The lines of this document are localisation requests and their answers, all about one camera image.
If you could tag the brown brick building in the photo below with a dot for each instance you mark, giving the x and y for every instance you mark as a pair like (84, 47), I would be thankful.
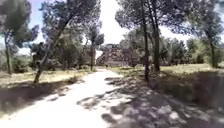
(115, 56)

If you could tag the pine tree with straight trunk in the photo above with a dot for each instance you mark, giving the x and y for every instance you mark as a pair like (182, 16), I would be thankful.
(146, 56)
(156, 50)

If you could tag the pale gravel path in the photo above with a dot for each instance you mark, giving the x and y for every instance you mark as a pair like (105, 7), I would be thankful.
(83, 100)

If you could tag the wood of trees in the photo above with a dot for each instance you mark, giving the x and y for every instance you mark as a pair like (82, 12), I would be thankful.
(66, 50)

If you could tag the leaning pine tree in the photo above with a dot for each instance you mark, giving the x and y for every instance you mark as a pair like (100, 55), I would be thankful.
(41, 68)

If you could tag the dry grass verge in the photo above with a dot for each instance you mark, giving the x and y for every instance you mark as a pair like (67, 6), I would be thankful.
(20, 78)
(186, 70)

